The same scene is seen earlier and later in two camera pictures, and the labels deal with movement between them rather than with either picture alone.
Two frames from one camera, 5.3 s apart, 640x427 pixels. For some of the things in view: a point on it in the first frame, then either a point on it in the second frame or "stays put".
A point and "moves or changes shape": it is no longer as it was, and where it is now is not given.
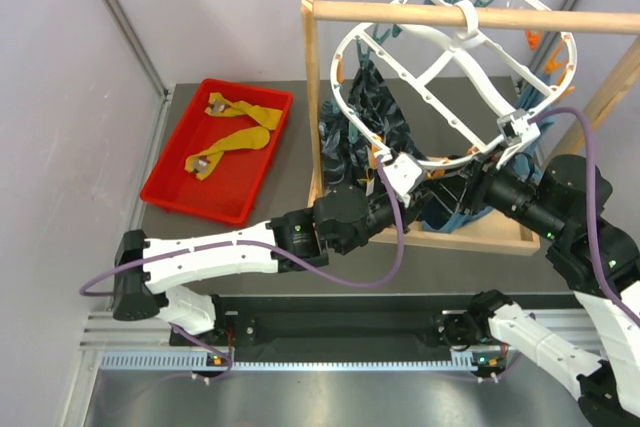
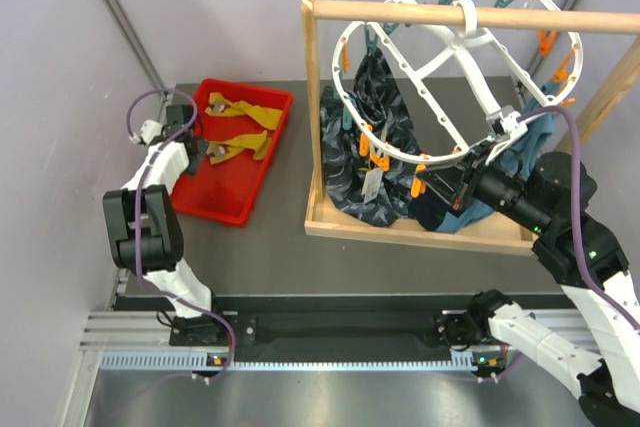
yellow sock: (221, 107) stays put
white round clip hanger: (451, 68) stays put
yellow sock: (201, 164) moves or changes shape
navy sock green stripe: (434, 213) stays put
